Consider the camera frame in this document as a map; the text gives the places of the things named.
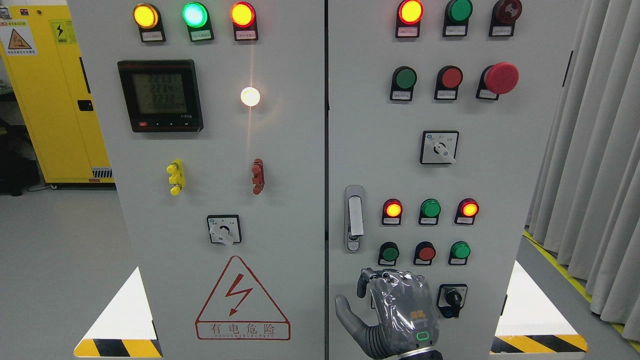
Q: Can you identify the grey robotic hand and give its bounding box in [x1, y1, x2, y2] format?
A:
[334, 268, 439, 360]

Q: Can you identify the silver cabinet door handle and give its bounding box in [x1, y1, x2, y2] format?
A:
[343, 186, 365, 252]

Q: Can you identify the grey right cabinet door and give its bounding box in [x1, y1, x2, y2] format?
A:
[327, 0, 586, 360]

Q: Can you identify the grey cabinet door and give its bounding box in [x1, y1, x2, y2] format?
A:
[68, 0, 329, 360]
[327, 0, 586, 360]

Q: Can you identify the grey left cabinet door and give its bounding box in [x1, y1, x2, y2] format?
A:
[68, 0, 329, 360]

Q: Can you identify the red push button lower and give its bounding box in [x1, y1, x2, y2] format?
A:
[413, 241, 436, 266]

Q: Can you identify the red push button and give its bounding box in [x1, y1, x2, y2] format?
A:
[413, 241, 436, 266]
[433, 64, 463, 101]

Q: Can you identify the green push button lower left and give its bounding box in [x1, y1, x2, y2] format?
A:
[377, 241, 400, 266]

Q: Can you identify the green push button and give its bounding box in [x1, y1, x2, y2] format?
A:
[377, 241, 400, 266]
[448, 241, 471, 266]
[390, 66, 418, 101]

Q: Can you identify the green push button lower right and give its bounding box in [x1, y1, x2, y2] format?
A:
[448, 241, 471, 266]

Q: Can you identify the red lit indicator left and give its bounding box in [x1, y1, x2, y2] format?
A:
[381, 198, 403, 226]

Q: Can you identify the red lit indicator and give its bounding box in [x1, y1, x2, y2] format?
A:
[381, 198, 403, 226]
[454, 198, 480, 226]

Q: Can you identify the green indicator middle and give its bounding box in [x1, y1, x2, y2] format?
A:
[418, 198, 442, 226]

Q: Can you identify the red lit indicator right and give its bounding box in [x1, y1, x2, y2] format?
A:
[454, 198, 480, 226]

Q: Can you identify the red electric danger sign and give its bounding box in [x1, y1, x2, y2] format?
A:
[195, 255, 291, 341]

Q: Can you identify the grey curtain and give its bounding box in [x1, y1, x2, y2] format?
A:
[527, 0, 640, 341]

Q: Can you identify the green push button upper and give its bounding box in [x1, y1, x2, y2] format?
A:
[390, 66, 418, 101]

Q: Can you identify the red push button upper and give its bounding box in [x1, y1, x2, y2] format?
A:
[433, 64, 463, 101]

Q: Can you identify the red emergency stop button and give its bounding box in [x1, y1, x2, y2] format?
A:
[475, 61, 520, 101]

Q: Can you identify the white indicator light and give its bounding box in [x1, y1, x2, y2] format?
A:
[240, 86, 261, 108]

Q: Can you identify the red indicator light top right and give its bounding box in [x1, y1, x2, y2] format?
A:
[395, 0, 425, 39]

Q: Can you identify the red indicator light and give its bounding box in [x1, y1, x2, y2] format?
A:
[395, 0, 425, 39]
[230, 1, 259, 41]

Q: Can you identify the green light top right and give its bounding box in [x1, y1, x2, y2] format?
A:
[442, 0, 473, 37]

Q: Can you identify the dark red buzzer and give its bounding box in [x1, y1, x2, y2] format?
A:
[488, 0, 522, 37]

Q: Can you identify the black digital power meter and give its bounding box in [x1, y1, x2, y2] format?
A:
[118, 59, 204, 133]

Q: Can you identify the red indicator light top left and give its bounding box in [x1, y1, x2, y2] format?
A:
[230, 1, 259, 41]

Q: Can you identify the green indicator light top left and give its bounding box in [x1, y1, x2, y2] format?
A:
[182, 1, 215, 43]

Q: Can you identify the yellow indicator light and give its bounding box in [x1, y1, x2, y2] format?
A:
[133, 3, 166, 43]

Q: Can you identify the yellow safety cabinet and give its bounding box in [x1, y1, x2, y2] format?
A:
[1, 5, 114, 184]

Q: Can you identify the black knob selector switch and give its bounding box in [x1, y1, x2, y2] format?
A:
[436, 284, 468, 319]

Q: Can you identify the upper right rotary switch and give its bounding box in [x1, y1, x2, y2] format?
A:
[419, 130, 460, 166]

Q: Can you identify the left rotary selector switch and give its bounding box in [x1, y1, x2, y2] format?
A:
[206, 214, 242, 246]

